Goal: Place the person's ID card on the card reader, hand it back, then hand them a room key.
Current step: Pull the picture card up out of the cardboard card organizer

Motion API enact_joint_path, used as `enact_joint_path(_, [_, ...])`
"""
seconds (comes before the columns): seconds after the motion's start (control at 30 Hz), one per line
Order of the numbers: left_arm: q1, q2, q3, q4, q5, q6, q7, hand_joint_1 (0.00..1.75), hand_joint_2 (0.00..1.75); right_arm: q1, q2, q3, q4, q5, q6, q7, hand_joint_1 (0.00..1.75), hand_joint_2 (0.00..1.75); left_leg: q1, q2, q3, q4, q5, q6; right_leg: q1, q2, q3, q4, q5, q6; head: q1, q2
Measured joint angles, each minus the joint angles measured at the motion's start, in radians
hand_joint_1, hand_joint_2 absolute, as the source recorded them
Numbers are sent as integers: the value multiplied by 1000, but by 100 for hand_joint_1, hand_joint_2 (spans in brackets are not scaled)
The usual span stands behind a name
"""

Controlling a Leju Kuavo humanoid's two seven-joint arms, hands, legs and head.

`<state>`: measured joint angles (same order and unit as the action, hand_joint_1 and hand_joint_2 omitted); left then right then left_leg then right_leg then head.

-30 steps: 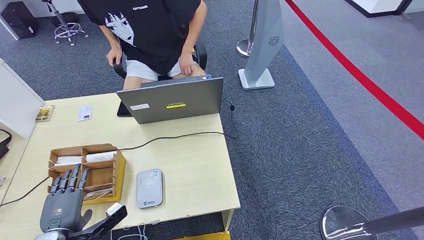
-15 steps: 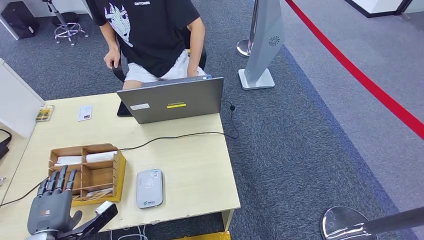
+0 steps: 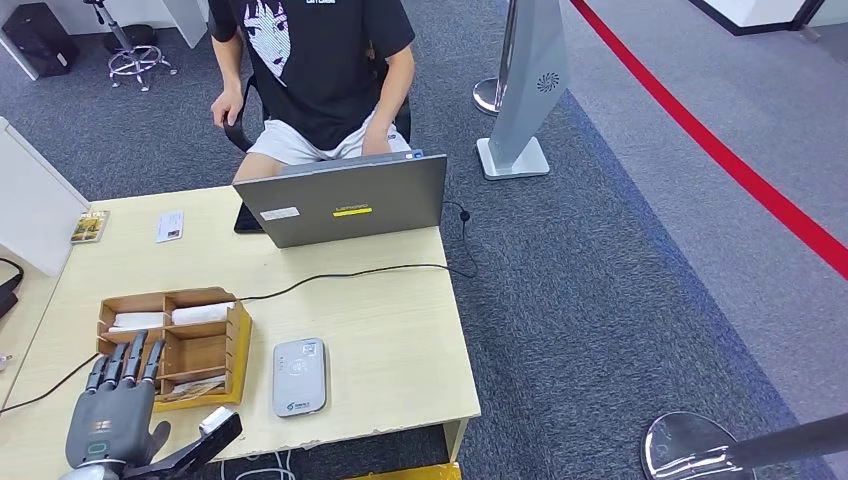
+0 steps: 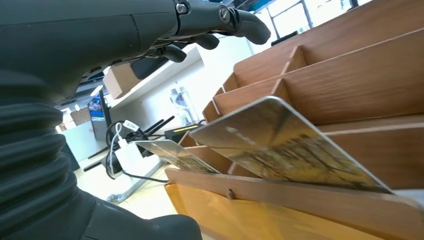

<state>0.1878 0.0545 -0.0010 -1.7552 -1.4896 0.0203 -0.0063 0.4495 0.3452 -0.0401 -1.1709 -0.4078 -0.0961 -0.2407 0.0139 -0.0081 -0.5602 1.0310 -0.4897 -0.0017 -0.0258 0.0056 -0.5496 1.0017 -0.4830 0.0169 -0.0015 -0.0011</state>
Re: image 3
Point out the white ID card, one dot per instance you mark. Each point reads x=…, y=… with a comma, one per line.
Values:
x=169, y=226

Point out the person's right forearm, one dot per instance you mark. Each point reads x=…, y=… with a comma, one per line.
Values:
x=230, y=66

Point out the black case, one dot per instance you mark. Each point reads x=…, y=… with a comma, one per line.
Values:
x=36, y=40

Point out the white platform with black edge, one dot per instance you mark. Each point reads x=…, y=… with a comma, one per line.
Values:
x=755, y=10

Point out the wooden card organizer box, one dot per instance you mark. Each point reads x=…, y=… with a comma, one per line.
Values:
x=199, y=351

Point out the red floor tape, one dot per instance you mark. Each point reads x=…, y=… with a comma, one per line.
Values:
x=729, y=166

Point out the chrome stool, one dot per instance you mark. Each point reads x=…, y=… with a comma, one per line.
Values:
x=139, y=63

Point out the yellow box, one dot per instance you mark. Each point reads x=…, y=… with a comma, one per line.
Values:
x=417, y=474

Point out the white partition panel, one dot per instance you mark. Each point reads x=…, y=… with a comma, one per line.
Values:
x=33, y=205

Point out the grey card reader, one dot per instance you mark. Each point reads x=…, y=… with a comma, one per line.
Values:
x=300, y=378

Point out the grey laptop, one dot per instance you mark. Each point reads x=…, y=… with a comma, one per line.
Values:
x=344, y=204

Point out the person's right hand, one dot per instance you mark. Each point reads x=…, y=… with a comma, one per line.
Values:
x=227, y=106

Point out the picture key card stack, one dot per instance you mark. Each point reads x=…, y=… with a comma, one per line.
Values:
x=195, y=389

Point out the white card stack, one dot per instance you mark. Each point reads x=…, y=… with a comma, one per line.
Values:
x=202, y=312
x=137, y=321

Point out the person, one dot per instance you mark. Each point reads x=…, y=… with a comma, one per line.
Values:
x=324, y=73

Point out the chrome stanchion post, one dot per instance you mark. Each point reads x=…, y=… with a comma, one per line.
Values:
x=485, y=96

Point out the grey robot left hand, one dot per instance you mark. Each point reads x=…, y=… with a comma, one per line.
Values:
x=109, y=424

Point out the person's left forearm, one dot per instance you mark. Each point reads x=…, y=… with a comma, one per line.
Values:
x=395, y=86

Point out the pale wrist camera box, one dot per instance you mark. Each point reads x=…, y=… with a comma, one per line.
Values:
x=217, y=420

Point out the grey standing sign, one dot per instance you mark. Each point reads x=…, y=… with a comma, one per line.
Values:
x=530, y=79

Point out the small metal piece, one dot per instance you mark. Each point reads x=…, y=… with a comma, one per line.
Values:
x=3, y=362

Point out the person's left hand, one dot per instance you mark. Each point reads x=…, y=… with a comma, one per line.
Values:
x=376, y=139

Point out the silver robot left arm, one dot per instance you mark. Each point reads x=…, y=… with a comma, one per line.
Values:
x=89, y=474

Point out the yellow picture hotel key card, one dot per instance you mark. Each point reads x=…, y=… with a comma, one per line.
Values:
x=90, y=227

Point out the black flat pad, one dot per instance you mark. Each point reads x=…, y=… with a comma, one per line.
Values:
x=246, y=223

